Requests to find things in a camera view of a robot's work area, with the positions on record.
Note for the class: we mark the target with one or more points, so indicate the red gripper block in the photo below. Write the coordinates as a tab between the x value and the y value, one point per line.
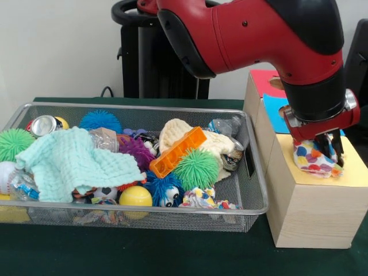
325	128

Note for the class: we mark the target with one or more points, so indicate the white polka dot cloth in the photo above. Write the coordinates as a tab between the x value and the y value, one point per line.
310	161

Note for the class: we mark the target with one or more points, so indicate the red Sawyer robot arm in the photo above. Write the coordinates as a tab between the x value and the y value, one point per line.
244	43

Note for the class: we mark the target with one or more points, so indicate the wooden box with three holes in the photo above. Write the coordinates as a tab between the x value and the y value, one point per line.
316	215

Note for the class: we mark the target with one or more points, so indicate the shallow mesh bin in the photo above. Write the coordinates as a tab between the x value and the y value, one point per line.
253	184

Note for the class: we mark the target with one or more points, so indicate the green spiky rubber ball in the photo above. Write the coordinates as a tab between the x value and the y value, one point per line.
195	169
14	143

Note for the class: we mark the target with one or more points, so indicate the orange plastic block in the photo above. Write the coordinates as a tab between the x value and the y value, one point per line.
178	149

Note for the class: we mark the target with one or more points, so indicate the cream knitted cloth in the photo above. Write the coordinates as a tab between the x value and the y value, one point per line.
172	132

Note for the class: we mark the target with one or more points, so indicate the blue furry toy with eyes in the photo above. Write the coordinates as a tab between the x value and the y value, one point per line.
161	187

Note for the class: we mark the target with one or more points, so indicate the purple spiky rubber ball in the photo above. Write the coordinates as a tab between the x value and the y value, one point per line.
136	151

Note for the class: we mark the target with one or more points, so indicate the smooth yellow ball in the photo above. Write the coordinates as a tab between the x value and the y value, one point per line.
135	197

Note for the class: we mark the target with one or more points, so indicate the dark green table cloth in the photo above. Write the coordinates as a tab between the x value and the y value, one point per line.
143	253

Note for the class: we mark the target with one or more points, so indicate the blue spiky rubber ball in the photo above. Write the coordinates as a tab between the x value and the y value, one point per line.
99	122

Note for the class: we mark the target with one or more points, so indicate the mint green cloth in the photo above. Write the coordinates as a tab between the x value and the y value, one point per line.
72	161

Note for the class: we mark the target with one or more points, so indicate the crushed silver drink can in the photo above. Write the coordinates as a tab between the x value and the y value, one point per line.
44	125

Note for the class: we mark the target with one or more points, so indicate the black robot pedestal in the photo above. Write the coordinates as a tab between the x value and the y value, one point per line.
161	72

